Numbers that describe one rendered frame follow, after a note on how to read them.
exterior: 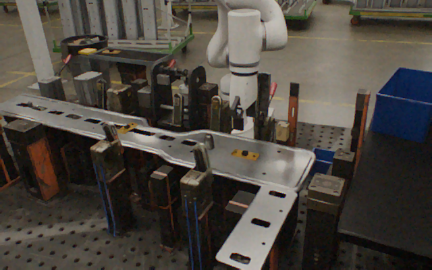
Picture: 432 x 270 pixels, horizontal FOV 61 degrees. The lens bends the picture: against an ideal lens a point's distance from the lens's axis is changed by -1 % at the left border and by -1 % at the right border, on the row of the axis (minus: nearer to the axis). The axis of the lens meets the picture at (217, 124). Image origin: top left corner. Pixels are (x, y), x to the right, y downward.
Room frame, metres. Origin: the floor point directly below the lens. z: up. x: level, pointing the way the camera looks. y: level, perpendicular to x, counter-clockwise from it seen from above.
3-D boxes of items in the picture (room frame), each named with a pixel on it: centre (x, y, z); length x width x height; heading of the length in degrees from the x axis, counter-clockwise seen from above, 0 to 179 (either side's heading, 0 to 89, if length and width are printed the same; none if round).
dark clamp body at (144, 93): (1.38, 0.26, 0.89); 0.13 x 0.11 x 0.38; 152
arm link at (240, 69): (0.97, -0.08, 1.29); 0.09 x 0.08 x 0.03; 152
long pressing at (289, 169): (1.20, 0.35, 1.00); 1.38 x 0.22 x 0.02; 62
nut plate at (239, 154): (0.97, -0.08, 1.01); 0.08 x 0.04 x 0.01; 62
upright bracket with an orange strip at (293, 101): (1.06, -0.24, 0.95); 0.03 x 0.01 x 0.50; 62
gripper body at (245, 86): (0.97, -0.08, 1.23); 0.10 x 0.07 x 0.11; 152
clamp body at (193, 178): (0.82, 0.07, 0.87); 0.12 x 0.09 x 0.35; 152
